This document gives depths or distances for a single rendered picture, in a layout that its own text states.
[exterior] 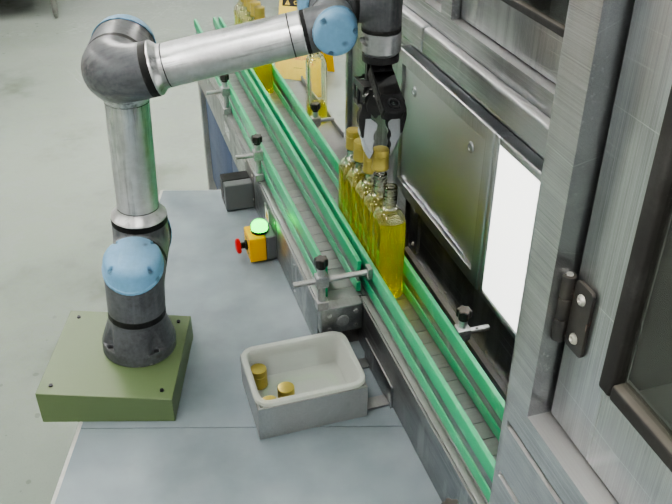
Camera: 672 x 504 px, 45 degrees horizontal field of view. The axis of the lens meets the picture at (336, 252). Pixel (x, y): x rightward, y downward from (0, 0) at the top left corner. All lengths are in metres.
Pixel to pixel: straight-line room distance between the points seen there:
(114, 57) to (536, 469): 0.99
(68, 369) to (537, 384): 1.20
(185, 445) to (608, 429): 1.11
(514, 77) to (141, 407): 0.94
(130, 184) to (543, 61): 0.82
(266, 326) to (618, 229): 1.38
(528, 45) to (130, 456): 1.04
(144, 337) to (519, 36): 0.92
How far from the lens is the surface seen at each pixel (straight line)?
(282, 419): 1.58
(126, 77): 1.41
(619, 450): 0.63
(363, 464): 1.56
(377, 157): 1.62
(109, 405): 1.66
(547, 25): 1.35
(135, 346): 1.68
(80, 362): 1.73
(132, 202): 1.67
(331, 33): 1.36
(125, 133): 1.60
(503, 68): 1.45
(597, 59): 0.54
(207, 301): 1.96
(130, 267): 1.59
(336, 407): 1.60
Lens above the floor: 1.91
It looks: 34 degrees down
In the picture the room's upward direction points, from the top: straight up
